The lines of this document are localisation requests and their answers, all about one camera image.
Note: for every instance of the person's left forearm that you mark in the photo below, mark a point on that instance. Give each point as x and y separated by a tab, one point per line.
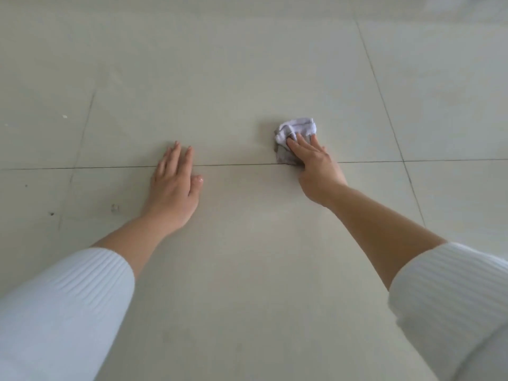
79	293

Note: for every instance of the person's left hand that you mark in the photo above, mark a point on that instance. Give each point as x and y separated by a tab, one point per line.
172	190

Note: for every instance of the person's right forearm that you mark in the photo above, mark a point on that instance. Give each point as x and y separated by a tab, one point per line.
416	265

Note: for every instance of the person's right hand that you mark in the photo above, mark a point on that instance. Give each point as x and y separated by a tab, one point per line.
319	170

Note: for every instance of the grey wiping rag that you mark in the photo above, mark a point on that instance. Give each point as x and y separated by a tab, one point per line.
295	124

